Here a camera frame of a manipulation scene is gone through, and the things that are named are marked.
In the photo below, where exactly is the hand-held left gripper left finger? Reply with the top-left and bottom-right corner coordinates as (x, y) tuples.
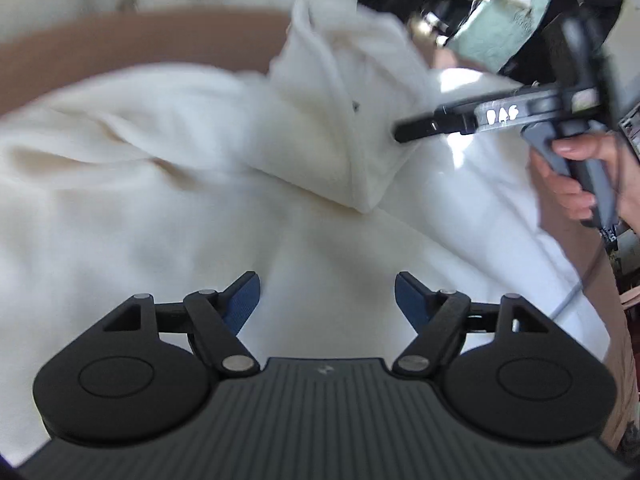
(102, 271), (262, 378)

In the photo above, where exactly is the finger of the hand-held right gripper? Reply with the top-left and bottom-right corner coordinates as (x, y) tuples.
(392, 107), (473, 143)

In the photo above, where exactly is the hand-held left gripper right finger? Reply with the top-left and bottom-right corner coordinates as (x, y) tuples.
(392, 271), (551, 378)

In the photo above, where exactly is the white fleece garment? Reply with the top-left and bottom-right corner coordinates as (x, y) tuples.
(0, 0), (616, 466)

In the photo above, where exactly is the person's right hand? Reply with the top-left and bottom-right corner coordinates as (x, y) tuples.
(530, 132), (640, 226)

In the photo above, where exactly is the mint green bag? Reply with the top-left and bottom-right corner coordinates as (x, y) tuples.
(447, 0), (553, 73)

